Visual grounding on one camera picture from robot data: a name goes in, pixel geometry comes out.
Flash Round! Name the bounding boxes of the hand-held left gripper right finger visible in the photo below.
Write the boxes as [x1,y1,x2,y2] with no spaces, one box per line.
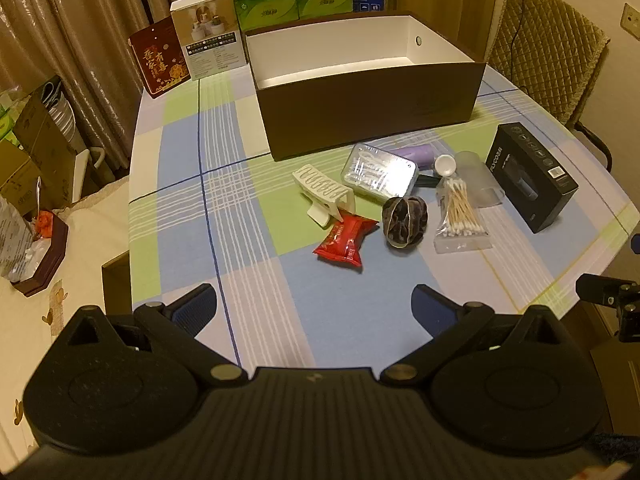
[380,283,567,387]

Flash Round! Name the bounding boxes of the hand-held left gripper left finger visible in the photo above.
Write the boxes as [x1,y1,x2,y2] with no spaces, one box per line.
[66,283,248,387]

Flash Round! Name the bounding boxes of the dark brown scrunchie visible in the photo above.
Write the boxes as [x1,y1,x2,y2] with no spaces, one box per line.
[381,195,430,251]

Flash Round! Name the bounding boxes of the bag of cotton swabs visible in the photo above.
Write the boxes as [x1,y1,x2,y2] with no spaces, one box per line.
[433,177,494,255]

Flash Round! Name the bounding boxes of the red snack packet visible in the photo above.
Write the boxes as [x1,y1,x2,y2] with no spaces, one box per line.
[312,212,380,271]

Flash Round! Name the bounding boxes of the black product box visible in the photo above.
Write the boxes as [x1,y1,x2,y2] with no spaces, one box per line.
[484,122,580,235]

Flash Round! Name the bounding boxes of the frosted plastic cup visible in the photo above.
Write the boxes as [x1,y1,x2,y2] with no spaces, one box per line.
[452,150,504,209]

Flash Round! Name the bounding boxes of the clear case of floss picks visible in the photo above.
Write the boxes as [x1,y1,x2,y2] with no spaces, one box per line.
[340,143,417,199]

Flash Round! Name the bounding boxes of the purple cream tube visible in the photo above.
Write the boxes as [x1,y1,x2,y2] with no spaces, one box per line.
[387,143,444,171]

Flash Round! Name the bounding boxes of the white hair claw clip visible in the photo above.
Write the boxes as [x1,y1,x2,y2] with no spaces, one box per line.
[292,164,357,225]

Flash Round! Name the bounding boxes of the brown cardboard storage box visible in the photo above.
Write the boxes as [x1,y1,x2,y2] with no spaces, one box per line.
[245,10,487,163]

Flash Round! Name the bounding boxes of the cream embroidered cloth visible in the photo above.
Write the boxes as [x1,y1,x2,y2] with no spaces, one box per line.
[0,175,134,466]

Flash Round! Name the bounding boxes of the dark wooden tray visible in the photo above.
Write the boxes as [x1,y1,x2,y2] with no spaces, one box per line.
[10,216,70,297]

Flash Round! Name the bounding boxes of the white stand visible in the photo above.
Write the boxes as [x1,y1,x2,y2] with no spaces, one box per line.
[70,147,106,207]

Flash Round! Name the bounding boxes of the clear plastic bag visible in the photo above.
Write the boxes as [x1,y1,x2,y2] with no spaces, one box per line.
[0,195,40,282]

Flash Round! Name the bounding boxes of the chair with quilted cover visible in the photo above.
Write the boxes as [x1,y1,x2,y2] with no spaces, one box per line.
[484,0,614,172]

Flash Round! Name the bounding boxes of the stack of white dishes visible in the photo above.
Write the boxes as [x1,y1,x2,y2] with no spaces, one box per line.
[42,80,79,147]

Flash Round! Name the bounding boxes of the dark red gift box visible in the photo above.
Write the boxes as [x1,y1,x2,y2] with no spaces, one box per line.
[128,16,191,100]

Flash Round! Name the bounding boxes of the white product box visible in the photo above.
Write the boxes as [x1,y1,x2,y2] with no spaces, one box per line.
[169,0,250,82]

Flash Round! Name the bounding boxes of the beige curtains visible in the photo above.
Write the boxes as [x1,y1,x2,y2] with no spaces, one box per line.
[0,0,237,173]

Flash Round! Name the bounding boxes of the beige wall socket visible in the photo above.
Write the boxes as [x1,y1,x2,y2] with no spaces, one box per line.
[620,3,640,41]

